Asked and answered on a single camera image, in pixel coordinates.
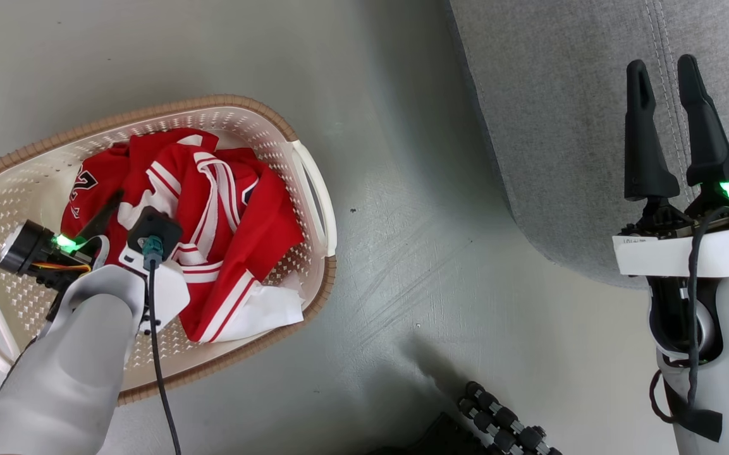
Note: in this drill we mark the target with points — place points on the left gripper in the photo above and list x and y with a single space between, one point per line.
29 249

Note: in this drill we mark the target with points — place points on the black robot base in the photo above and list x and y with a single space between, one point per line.
440 439

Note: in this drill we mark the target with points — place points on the cream perforated laundry basket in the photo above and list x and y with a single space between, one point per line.
275 158

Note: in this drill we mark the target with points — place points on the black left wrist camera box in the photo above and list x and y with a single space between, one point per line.
157 227

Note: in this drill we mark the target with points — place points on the red and white jersey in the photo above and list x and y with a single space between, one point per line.
238 215

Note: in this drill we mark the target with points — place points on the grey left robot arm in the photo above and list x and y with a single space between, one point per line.
67 379

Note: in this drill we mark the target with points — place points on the grey fabric sofa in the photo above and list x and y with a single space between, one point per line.
560 126

